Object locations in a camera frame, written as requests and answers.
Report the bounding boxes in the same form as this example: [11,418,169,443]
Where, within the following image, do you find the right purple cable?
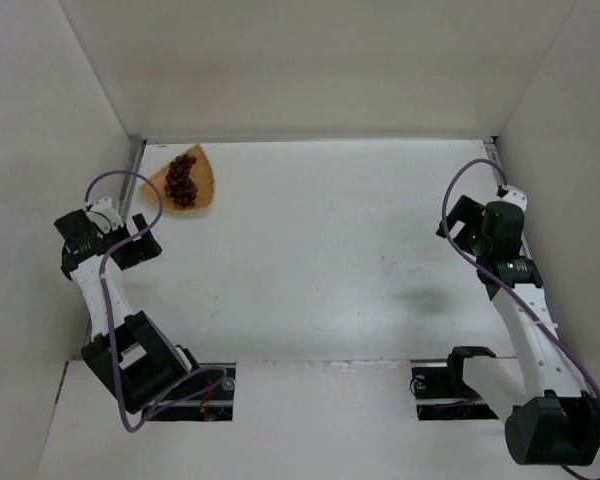
[442,158,600,480]

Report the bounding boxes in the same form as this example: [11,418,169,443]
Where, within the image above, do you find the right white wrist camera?
[497,185,528,212]

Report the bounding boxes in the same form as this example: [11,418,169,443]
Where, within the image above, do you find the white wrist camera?
[497,185,528,212]
[83,197,124,235]

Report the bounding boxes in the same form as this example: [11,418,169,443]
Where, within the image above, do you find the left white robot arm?
[54,204,199,414]

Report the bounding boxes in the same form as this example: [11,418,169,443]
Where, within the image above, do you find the dark red fake grapes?
[164,154,198,208]

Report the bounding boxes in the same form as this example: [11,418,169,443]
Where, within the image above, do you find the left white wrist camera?
[83,197,124,235]

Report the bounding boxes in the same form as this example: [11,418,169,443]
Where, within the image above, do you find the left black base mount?
[149,363,237,422]

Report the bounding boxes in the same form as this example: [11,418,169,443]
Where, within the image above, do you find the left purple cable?
[84,169,228,433]

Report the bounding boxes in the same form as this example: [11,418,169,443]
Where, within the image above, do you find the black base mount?
[409,361,497,421]
[149,363,237,422]

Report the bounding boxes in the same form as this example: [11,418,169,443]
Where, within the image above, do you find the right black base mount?
[409,361,497,421]

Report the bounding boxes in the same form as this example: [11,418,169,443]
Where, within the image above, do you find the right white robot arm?
[436,191,600,467]

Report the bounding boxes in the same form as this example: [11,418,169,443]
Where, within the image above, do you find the purple cable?
[84,169,228,433]
[442,158,600,480]

